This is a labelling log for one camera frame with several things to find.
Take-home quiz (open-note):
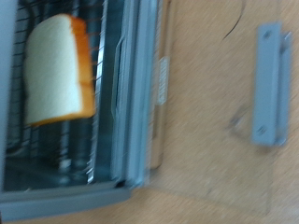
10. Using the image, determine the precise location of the white bread slice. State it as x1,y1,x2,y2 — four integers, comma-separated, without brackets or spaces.
23,13,96,127

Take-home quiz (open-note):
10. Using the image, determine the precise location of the glass oven door grey handle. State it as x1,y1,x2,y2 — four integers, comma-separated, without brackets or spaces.
146,0,293,218

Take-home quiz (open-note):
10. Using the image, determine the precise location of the silver toaster oven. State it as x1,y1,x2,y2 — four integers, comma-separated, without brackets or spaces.
0,0,157,222

